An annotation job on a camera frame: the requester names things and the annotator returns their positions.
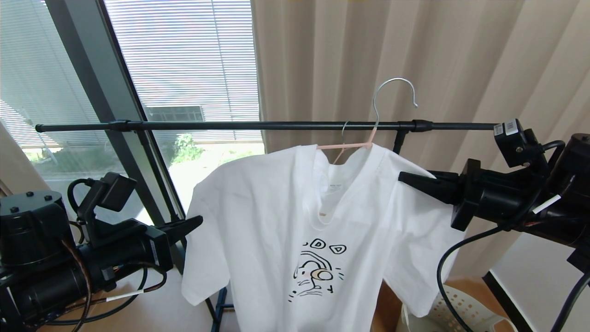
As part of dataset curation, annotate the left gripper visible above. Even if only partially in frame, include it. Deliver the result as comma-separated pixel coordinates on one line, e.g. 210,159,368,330
5,220,173,319

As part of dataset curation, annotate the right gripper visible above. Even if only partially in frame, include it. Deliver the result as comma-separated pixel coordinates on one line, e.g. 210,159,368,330
451,159,554,231

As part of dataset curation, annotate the white printed t-shirt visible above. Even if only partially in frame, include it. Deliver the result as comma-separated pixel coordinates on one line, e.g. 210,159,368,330
181,144,465,332

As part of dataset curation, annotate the pink clothes hanger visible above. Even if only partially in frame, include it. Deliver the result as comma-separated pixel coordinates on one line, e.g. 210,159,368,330
317,77,419,217
332,121,352,165

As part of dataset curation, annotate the white laundry basket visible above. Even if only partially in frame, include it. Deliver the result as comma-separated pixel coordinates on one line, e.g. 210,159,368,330
396,284,519,332

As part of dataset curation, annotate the black clothes rack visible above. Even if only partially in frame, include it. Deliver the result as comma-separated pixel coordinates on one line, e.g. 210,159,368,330
35,119,501,332

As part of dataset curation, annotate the beige curtain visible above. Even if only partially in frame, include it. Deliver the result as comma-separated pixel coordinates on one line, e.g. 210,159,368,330
0,122,26,196
251,0,590,277

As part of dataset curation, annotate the window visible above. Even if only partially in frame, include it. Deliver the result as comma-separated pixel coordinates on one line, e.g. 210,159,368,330
0,0,267,277

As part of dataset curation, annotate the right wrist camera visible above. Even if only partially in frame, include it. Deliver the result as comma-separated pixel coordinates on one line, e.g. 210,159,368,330
493,119,549,169

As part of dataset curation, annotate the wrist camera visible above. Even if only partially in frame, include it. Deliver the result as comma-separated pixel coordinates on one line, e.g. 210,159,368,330
76,172,137,245
493,119,549,169

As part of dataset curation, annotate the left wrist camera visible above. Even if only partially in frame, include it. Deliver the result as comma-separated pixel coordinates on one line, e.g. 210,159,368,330
76,172,137,245

